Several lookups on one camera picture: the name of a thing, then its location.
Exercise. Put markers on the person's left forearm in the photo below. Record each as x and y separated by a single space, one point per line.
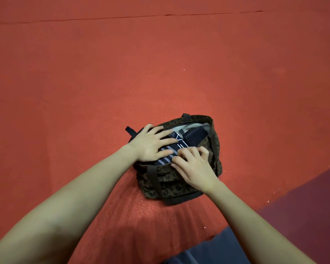
55 217

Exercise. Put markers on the person's pale blue clothing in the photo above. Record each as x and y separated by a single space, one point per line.
209 253

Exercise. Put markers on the person's left hand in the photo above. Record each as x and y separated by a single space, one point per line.
149 144

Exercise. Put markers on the person's right forearm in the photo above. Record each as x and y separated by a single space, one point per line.
258 225

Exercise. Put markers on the black grey striped wrap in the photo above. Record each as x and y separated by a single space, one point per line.
168 155

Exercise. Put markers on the person's right hand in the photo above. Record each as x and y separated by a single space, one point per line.
195 170

